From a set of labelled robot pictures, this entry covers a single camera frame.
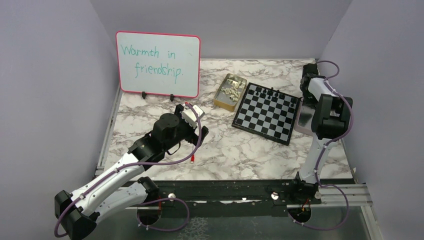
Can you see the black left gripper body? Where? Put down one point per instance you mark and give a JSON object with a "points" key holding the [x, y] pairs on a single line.
{"points": [[187, 132]]}

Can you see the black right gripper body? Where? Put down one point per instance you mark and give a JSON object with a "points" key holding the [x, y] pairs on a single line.
{"points": [[308, 98]]}

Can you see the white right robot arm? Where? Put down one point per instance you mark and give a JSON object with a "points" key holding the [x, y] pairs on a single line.
{"points": [[330, 122]]}

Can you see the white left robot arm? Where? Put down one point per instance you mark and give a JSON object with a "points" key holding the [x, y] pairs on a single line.
{"points": [[79, 212]]}

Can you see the pile of white chess pieces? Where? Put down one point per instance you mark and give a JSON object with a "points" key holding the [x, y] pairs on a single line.
{"points": [[233, 89]]}

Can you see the pink tin tray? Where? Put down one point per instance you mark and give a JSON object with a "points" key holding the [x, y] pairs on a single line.
{"points": [[304, 117]]}

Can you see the black and silver chessboard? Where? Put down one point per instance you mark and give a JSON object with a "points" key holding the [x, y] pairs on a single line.
{"points": [[272, 119]]}

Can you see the gold tin tray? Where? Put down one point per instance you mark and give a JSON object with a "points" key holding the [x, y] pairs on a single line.
{"points": [[221, 100]]}

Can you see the pink framed whiteboard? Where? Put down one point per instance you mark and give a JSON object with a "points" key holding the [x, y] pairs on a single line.
{"points": [[161, 64]]}

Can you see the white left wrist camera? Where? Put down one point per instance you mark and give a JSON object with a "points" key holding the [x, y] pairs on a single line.
{"points": [[189, 115]]}

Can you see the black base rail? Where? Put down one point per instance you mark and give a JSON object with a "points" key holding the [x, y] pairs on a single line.
{"points": [[227, 198]]}

